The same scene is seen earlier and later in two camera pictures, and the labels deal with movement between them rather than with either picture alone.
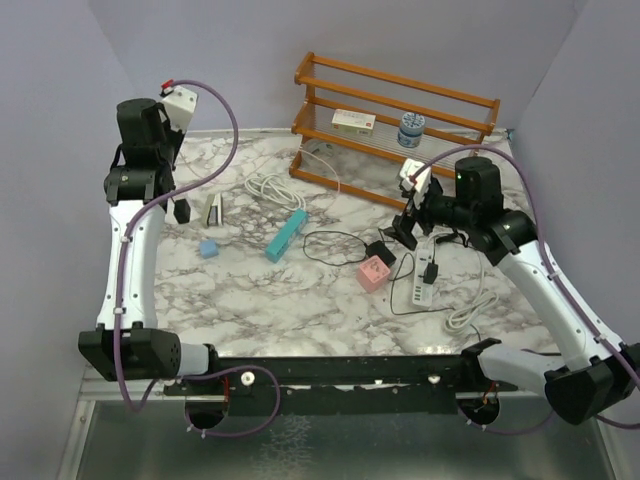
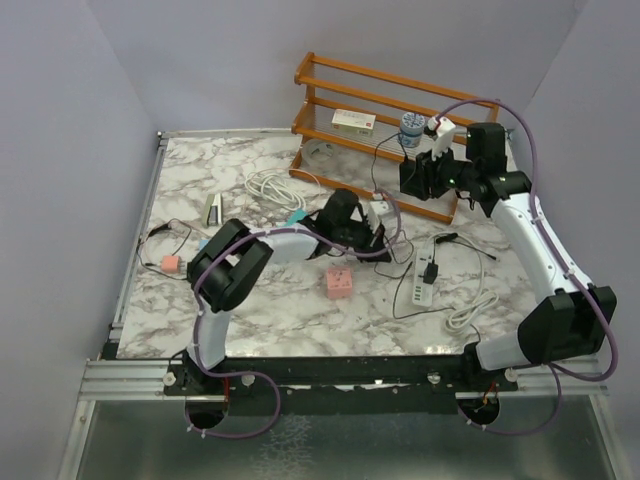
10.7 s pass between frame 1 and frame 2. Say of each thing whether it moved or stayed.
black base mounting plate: stayed
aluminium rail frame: stayed
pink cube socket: moved
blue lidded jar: stayed
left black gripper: moved
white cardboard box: stayed
